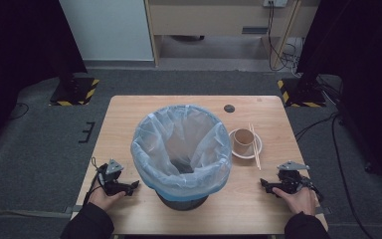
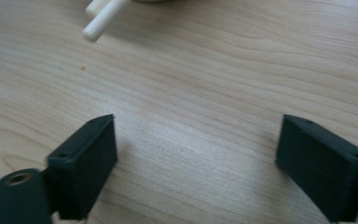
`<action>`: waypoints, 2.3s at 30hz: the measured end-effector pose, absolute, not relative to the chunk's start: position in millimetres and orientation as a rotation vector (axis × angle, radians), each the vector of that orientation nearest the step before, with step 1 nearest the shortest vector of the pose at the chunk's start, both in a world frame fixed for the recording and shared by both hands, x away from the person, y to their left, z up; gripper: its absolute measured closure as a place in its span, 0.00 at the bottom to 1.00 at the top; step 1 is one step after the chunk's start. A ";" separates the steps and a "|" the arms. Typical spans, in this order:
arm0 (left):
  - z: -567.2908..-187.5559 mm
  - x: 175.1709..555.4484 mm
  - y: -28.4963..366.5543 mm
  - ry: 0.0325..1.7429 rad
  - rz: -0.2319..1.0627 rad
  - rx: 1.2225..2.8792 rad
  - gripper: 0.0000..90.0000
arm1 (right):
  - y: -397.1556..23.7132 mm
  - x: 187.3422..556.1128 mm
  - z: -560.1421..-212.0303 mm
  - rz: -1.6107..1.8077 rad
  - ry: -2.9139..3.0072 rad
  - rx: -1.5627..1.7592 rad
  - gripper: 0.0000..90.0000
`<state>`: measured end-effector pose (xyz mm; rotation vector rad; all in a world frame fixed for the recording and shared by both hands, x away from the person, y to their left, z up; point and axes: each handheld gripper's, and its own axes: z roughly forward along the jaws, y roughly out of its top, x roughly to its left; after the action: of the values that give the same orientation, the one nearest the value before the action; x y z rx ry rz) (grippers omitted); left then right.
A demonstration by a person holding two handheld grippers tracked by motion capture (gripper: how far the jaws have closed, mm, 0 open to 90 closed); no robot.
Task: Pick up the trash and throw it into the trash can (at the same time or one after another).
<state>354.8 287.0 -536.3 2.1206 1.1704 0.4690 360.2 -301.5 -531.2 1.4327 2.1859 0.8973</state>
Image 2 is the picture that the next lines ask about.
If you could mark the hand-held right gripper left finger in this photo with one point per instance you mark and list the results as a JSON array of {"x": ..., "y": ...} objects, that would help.
[{"x": 84, "y": 168}]

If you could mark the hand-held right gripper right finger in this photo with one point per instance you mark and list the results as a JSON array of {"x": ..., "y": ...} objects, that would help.
[{"x": 323, "y": 174}]

